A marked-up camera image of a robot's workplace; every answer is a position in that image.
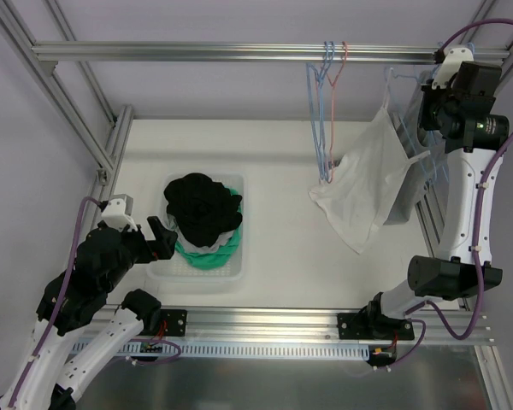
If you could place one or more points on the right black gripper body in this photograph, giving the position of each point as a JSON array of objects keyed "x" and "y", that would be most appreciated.
[{"x": 427, "y": 113}]

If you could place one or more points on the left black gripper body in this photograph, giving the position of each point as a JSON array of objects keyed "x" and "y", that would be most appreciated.
[{"x": 150, "y": 246}]

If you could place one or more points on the green tank top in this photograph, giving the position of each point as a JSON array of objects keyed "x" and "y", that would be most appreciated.
[{"x": 207, "y": 258}]

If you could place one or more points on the black tank top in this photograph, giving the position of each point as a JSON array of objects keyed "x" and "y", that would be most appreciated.
[{"x": 202, "y": 208}]

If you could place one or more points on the blue wire hanger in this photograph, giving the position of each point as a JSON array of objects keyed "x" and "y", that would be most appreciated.
[
  {"x": 310, "y": 83},
  {"x": 327, "y": 115}
]

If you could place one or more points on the white tank top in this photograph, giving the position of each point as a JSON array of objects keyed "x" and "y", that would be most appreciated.
[{"x": 366, "y": 183}]

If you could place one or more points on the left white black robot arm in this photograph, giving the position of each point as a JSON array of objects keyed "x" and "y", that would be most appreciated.
[{"x": 48, "y": 378}]

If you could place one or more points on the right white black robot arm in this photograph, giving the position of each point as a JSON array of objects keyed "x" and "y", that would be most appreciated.
[{"x": 431, "y": 280}]

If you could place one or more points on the dark grey tank top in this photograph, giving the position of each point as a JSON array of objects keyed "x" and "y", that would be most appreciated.
[{"x": 420, "y": 172}]

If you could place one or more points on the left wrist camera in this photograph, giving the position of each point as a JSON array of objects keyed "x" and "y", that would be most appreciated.
[{"x": 117, "y": 214}]

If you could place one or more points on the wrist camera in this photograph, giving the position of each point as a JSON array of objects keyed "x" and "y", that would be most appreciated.
[
  {"x": 439, "y": 57},
  {"x": 117, "y": 214}
]

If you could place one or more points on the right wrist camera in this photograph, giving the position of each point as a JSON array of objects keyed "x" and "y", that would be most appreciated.
[{"x": 439, "y": 57}]

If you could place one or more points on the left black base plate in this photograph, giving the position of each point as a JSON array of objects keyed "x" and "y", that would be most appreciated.
[{"x": 170, "y": 323}]

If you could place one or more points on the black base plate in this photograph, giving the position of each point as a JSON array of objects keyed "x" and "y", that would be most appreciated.
[
  {"x": 170, "y": 323},
  {"x": 358, "y": 326}
]

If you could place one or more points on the aluminium front rail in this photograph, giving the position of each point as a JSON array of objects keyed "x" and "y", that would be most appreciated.
[{"x": 237, "y": 324}]

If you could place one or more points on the white slotted cable duct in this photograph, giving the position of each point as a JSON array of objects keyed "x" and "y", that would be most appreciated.
[{"x": 239, "y": 350}]

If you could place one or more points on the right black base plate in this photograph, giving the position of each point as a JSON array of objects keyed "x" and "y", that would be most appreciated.
[{"x": 358, "y": 326}]

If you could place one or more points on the aluminium hanging rail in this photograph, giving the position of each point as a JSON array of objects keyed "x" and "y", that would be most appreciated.
[{"x": 156, "y": 51}]

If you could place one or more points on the left aluminium frame post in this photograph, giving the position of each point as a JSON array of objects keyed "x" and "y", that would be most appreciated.
[{"x": 50, "y": 125}]

